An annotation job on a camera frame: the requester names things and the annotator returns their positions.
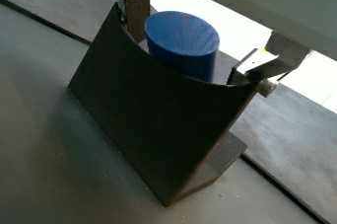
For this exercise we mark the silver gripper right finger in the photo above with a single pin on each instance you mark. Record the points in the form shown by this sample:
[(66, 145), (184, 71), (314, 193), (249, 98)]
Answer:
[(266, 65)]

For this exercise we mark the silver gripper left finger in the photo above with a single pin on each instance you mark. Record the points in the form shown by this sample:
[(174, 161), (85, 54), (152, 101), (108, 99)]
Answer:
[(134, 13)]

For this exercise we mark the blue oval cylinder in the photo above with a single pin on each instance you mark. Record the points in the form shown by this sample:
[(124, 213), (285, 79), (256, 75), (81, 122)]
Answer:
[(182, 42)]

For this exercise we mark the black curved fixture stand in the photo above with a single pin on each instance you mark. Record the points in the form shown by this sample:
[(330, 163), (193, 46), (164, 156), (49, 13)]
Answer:
[(165, 119)]

